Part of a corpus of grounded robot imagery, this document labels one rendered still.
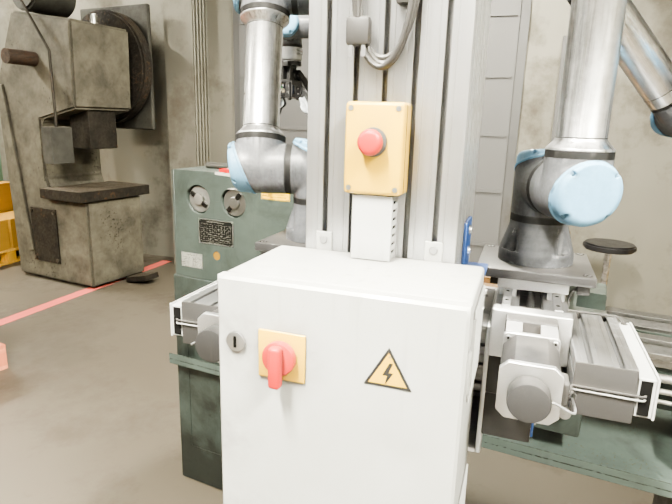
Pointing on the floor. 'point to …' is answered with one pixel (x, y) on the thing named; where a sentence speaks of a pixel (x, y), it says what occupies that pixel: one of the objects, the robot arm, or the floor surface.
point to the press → (75, 136)
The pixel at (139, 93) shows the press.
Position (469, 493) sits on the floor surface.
